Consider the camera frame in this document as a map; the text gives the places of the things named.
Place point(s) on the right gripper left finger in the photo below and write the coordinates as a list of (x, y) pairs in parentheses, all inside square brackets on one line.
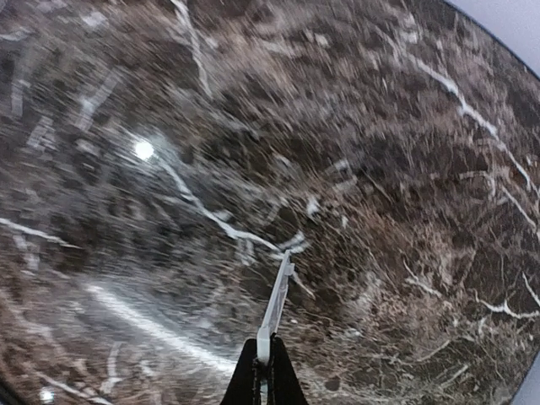
[(243, 386)]

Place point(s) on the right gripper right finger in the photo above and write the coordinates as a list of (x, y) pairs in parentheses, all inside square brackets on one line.
[(284, 386)]

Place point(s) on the white battery cover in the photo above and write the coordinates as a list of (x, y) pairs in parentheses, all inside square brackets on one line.
[(273, 313)]

